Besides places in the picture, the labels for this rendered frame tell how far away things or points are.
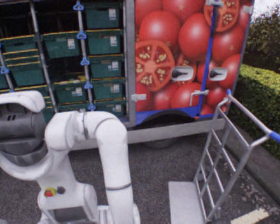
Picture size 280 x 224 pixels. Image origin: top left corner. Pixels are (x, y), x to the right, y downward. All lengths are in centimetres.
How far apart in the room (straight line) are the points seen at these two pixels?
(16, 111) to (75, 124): 15
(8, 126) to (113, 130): 25
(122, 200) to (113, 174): 8
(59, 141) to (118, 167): 17
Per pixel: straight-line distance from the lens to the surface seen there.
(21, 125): 40
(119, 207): 46
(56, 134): 39
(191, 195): 201
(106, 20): 174
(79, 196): 66
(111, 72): 178
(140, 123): 190
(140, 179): 206
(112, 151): 41
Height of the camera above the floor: 166
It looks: 29 degrees down
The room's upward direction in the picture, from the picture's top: straight up
